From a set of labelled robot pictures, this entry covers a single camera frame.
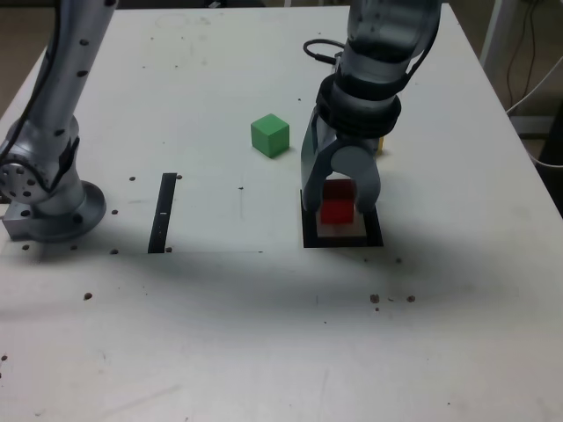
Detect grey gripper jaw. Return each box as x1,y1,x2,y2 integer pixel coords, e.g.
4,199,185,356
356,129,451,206
300,107,340,214
332,144,383,215

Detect red cube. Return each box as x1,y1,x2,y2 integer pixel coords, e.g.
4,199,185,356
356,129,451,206
319,178,356,225

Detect green cube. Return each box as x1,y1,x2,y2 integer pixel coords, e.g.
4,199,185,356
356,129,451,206
250,113,290,159

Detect black tape square outline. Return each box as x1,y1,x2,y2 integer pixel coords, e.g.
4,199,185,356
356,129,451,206
299,188,384,250

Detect black tape strip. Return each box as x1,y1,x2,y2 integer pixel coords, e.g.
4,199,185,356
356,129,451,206
147,172,178,255

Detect black hanging cable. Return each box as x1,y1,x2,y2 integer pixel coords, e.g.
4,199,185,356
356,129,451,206
505,0,540,106

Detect white metal post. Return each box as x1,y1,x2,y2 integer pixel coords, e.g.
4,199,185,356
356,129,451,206
478,0,508,78

